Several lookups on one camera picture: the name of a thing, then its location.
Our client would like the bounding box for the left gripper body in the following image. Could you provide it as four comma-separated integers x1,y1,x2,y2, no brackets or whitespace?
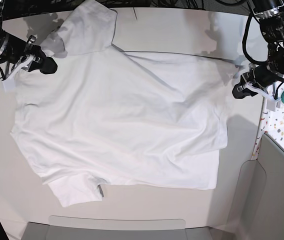
239,63,281,100

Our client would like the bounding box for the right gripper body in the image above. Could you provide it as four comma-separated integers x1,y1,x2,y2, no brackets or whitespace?
4,34,42,80

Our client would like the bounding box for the white t-shirt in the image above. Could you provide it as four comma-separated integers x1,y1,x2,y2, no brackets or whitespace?
11,0,237,207

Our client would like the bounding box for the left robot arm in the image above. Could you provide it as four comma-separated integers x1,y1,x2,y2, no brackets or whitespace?
232,0,284,100

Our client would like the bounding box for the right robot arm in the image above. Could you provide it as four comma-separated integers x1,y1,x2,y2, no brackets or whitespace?
0,0,58,81

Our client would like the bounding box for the grey panel at right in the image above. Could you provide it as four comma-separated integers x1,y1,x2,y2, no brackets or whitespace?
228,134,284,240

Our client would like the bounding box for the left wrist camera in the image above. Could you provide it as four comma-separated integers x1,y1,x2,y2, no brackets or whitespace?
266,98,281,112

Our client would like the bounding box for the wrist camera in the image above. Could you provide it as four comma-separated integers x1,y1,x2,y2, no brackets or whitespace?
266,98,281,112
1,78,16,93

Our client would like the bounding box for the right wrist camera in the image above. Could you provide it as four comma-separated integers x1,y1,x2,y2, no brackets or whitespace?
1,78,16,93

